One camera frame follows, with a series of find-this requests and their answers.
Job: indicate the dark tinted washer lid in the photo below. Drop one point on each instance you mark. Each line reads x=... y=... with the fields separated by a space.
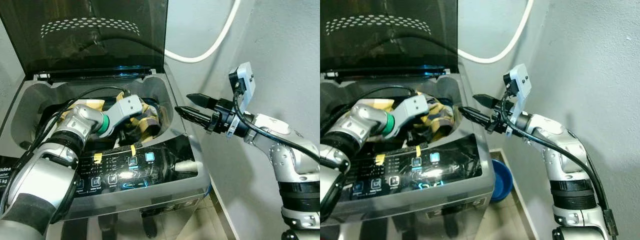
x=390 y=47
x=100 y=47

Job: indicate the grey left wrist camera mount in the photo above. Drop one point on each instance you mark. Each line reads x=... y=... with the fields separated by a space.
x=415 y=106
x=125 y=107

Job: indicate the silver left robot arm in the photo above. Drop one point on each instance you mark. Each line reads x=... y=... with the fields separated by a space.
x=40 y=175
x=360 y=120

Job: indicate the glossy black control panel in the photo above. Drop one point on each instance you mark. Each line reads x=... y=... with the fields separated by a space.
x=450 y=170
x=150 y=172

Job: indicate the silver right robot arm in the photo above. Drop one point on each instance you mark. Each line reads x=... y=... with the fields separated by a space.
x=565 y=160
x=295 y=165

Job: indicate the yellow tape piece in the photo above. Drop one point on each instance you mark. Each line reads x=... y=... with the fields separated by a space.
x=418 y=150
x=98 y=158
x=133 y=150
x=380 y=159

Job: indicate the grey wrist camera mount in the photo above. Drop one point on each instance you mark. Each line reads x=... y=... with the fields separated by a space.
x=522 y=82
x=246 y=80
x=415 y=106
x=125 y=107

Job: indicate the yellow camouflage garment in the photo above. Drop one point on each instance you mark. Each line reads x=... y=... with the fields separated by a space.
x=441 y=117
x=150 y=120

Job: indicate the grey top-load washing machine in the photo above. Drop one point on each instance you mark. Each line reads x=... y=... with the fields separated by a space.
x=196 y=187
x=482 y=187

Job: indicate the blue plastic basin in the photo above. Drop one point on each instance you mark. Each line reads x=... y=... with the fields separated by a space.
x=502 y=182

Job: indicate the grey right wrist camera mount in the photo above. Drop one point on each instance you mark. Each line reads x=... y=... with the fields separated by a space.
x=522 y=82
x=246 y=80

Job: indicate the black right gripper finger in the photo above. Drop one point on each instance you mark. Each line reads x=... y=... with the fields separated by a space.
x=477 y=116
x=197 y=117
x=487 y=101
x=205 y=101

